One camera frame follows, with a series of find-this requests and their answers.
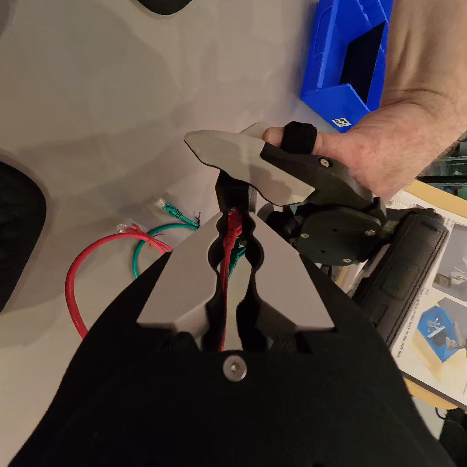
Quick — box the green ethernet cable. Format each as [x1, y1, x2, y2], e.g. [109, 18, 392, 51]
[132, 198, 247, 279]

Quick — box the person's left forearm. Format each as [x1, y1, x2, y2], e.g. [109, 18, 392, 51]
[379, 0, 467, 146]

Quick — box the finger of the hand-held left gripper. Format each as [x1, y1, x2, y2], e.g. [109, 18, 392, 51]
[183, 122, 316, 207]

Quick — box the blue plastic bin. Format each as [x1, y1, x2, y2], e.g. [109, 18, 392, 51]
[300, 0, 395, 134]

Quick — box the printed instruction sheet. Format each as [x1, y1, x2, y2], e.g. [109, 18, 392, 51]
[388, 190, 467, 396]

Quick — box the black mesh pad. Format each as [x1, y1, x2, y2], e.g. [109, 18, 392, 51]
[0, 161, 47, 314]
[137, 0, 194, 16]

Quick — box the red ethernet cable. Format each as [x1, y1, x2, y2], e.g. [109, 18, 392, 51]
[65, 207, 243, 352]

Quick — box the black ethernet port block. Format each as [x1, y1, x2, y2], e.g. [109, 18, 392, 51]
[215, 171, 258, 216]

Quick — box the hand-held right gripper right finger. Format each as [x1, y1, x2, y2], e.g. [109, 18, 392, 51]
[236, 213, 336, 351]

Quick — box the person's left hand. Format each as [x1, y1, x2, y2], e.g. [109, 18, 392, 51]
[261, 99, 466, 200]

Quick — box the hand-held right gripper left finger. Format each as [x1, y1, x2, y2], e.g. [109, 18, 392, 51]
[136, 212, 225, 351]

